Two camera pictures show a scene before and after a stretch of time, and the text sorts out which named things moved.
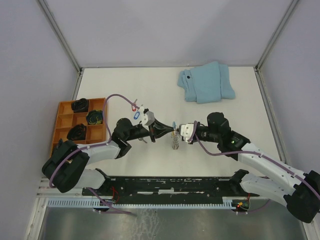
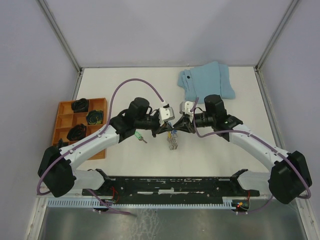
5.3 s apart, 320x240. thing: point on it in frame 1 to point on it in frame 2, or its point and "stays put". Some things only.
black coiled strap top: [81, 105] stays put
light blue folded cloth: [209, 83] stays put
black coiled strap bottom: [78, 132] stays put
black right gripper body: [203, 134] to [204, 120]
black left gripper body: [138, 132] to [151, 122]
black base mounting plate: [168, 187] stays put
